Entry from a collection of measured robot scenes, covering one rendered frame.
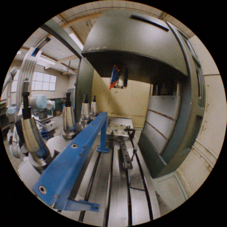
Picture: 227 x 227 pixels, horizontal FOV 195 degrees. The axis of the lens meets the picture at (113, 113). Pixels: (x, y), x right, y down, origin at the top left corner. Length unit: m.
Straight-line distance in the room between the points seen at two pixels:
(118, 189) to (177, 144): 0.48
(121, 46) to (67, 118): 0.36
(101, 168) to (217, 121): 1.00
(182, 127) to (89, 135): 0.56
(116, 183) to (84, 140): 0.35
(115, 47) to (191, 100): 0.53
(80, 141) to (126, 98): 1.54
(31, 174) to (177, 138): 0.67
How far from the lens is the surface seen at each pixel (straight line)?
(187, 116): 0.55
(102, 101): 1.64
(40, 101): 0.60
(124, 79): 0.55
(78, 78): 1.18
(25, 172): 0.16
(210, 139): 0.85
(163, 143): 0.66
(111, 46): 0.38
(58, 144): 0.18
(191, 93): 0.56
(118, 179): 0.46
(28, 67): 1.21
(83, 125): 0.25
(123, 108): 1.63
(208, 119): 0.85
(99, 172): 0.47
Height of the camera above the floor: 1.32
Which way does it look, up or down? 13 degrees down
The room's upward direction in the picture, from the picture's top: 6 degrees clockwise
